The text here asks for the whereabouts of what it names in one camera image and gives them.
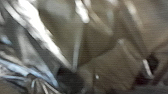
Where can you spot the black plastic trash bag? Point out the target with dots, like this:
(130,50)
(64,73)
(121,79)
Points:
(50,33)

